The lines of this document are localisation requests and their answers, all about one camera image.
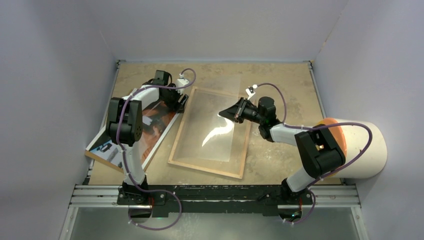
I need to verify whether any wooden picture frame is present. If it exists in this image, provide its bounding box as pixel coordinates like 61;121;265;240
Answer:
168;85;251;179

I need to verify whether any aluminium rail frame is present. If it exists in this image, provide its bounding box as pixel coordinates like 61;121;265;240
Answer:
69;184;369;240

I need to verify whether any clear acrylic sheet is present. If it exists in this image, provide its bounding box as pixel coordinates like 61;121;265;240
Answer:
170;75;245;165

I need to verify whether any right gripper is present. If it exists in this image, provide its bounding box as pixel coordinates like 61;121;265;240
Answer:
218;97;264;125

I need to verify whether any glossy photo print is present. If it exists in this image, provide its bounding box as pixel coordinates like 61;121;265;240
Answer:
84;100;179;173

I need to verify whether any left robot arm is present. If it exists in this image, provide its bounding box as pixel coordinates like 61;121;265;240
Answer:
105;70;196;205

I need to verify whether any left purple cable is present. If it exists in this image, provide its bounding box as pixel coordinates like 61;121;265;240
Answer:
115;68;197;232

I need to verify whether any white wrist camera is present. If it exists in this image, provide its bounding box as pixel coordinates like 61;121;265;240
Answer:
245;84;258;100
174;73;190;95

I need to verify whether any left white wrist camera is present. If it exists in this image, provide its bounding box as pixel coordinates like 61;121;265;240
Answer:
174;73;190;95

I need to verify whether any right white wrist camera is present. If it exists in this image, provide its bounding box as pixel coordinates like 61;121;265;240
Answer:
245;84;258;100

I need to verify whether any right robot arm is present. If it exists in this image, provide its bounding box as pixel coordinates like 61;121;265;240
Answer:
218;96;346;204

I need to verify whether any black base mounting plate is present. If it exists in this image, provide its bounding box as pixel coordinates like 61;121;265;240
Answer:
116;184;313;218

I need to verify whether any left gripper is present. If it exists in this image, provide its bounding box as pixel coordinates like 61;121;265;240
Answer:
160;85;188;115

